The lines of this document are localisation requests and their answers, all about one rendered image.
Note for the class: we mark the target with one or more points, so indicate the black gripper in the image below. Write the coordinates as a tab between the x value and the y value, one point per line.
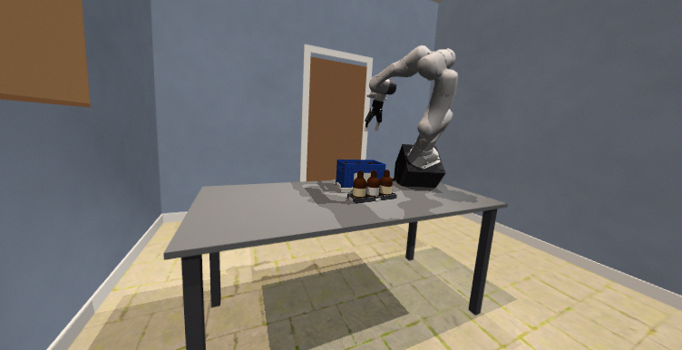
373	112

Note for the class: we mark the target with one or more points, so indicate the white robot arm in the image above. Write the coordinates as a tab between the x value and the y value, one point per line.
432	67

